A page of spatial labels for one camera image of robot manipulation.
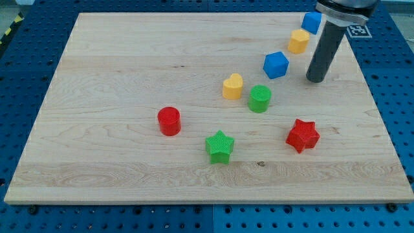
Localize blue cube block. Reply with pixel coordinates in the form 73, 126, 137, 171
263, 52, 289, 79

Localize white fiducial marker tag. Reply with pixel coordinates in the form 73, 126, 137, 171
347, 25, 372, 38

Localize blue cube near top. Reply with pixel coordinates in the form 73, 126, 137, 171
301, 12, 322, 34

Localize red star block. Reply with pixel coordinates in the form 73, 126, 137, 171
285, 118, 320, 153

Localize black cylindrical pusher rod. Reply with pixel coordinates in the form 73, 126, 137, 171
306, 21, 346, 83

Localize green star block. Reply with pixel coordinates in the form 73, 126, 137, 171
205, 130, 235, 164

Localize yellow hexagon block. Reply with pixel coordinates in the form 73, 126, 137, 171
287, 29, 310, 54

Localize robot arm flange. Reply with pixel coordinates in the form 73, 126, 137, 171
315, 0, 380, 27

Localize yellow heart block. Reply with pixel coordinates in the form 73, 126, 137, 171
222, 73, 243, 100

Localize red cylinder block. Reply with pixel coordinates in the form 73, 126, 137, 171
157, 106, 181, 136

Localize green cylinder block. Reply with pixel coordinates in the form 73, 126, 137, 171
248, 85, 272, 113

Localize wooden board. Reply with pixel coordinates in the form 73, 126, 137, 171
5, 13, 413, 205

